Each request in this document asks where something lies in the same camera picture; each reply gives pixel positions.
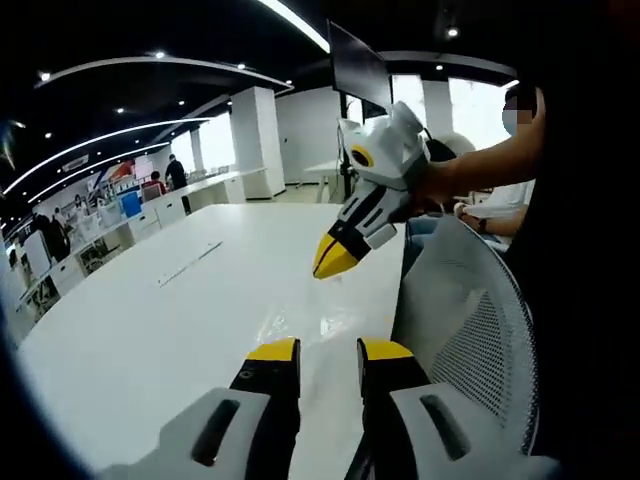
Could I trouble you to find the row of white cabinets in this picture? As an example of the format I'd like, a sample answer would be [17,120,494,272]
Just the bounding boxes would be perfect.
[19,169,281,301]

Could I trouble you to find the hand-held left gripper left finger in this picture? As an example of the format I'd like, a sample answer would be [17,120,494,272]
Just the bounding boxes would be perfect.
[99,337,302,480]

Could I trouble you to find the white mesh office chair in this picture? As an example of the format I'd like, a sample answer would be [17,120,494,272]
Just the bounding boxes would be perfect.
[389,217,542,456]

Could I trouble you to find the clear plastic food packaging bag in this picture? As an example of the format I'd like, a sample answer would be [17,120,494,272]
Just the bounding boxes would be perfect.
[259,304,396,352]

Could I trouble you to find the black monitor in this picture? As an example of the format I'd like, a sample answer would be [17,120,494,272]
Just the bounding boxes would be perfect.
[327,19,394,112]

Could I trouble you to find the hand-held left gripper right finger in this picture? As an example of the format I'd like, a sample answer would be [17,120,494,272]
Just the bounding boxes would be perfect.
[344,337,561,480]

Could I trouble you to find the person's right hand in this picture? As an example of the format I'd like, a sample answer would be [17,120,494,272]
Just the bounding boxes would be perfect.
[394,157,474,221]

